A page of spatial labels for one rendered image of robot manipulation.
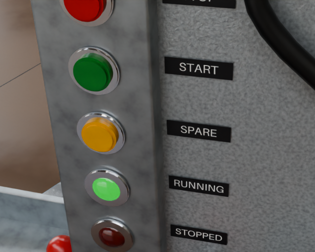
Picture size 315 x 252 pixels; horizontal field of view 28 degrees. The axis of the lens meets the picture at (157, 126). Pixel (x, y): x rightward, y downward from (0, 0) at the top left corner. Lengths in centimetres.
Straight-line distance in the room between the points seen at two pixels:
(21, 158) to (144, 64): 243
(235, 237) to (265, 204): 4
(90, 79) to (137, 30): 5
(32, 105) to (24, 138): 28
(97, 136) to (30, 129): 255
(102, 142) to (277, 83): 13
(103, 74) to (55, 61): 4
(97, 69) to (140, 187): 11
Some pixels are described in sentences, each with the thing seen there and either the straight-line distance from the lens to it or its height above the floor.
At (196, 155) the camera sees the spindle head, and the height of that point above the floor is 139.
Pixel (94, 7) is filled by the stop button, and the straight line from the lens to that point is 39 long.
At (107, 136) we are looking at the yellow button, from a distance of 44.
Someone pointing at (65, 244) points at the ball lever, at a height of 123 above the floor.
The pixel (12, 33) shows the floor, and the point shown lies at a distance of 390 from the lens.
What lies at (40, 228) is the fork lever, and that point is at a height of 112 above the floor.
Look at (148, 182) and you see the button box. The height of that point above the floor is 138.
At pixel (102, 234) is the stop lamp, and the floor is 132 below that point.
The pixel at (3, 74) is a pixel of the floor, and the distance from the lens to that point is 347.
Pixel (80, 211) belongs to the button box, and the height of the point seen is 134.
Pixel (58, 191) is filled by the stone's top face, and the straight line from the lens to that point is 125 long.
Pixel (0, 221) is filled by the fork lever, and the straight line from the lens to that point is 83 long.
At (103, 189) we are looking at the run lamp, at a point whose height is 137.
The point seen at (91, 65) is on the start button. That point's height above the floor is 148.
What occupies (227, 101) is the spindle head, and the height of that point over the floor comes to 145.
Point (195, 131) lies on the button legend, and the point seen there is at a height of 142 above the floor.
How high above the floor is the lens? 168
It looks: 35 degrees down
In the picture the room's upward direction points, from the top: 3 degrees counter-clockwise
